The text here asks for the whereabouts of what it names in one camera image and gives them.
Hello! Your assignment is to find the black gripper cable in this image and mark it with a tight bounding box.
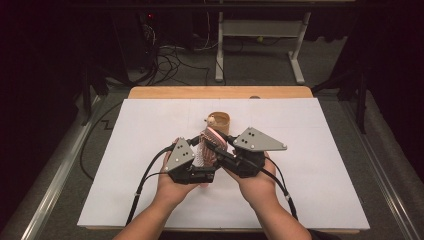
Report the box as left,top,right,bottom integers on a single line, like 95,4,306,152
260,156,299,222
125,144,177,227

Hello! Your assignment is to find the tangle of black floor cables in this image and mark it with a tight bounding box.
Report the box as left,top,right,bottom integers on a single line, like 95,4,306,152
138,41,212,87

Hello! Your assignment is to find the person's left hand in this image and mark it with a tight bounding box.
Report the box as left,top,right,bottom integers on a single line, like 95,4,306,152
156,151,201,203

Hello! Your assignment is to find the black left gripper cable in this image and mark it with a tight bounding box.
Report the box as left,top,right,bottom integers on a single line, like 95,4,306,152
125,144,177,227

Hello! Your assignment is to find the aluminium floor rail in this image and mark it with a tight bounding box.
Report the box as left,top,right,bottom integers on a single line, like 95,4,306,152
19,96,103,240
339,99,424,240

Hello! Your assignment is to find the white board sheet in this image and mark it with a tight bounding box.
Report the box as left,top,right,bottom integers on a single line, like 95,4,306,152
77,97,370,231

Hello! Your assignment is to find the pink hairbrush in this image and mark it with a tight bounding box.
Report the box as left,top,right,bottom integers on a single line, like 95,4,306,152
193,126,229,188

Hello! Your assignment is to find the white metal stand frame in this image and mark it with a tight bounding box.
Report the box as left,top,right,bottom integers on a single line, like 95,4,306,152
214,11,313,85

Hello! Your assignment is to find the person's right hand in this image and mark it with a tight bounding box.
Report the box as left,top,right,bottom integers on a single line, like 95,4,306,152
223,152,279,209

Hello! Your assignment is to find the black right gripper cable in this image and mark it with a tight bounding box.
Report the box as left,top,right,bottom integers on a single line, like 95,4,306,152
260,156,299,222

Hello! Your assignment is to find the wooden table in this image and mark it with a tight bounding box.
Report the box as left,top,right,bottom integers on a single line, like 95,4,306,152
84,85,362,234

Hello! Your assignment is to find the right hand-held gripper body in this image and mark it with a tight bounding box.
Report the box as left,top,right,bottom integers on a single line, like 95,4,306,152
216,126,288,178

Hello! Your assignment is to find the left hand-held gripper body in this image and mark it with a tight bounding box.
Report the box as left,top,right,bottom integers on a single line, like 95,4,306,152
165,137,216,185

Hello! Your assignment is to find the round wooden cup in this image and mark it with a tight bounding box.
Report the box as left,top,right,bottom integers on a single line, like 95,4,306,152
207,111,231,135

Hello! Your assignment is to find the black metal stand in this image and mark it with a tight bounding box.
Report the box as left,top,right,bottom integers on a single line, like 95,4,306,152
311,64,372,135
79,63,111,127

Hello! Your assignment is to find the black floor cable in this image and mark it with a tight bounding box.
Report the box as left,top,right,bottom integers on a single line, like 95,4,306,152
79,101,124,182

